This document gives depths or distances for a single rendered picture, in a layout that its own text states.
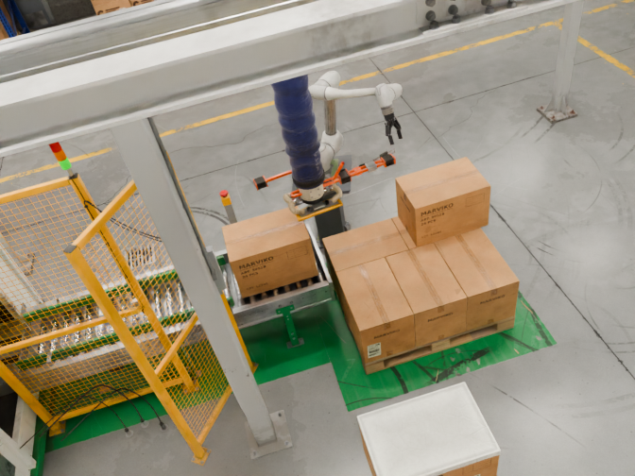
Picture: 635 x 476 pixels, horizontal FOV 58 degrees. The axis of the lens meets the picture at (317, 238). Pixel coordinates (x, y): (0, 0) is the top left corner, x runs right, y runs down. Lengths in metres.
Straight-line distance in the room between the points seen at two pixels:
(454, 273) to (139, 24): 3.15
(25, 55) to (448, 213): 3.30
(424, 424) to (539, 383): 1.56
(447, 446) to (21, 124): 2.36
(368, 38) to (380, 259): 3.08
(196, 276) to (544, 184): 3.96
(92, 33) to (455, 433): 2.39
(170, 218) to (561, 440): 2.92
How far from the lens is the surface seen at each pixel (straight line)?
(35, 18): 12.40
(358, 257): 4.51
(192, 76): 1.50
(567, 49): 6.61
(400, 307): 4.16
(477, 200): 4.50
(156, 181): 2.55
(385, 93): 4.22
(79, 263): 2.91
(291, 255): 4.21
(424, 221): 4.39
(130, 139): 2.44
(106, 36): 1.78
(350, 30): 1.53
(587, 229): 5.60
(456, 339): 4.64
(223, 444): 4.44
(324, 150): 4.81
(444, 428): 3.12
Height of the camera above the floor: 3.79
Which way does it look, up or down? 43 degrees down
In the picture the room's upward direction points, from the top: 12 degrees counter-clockwise
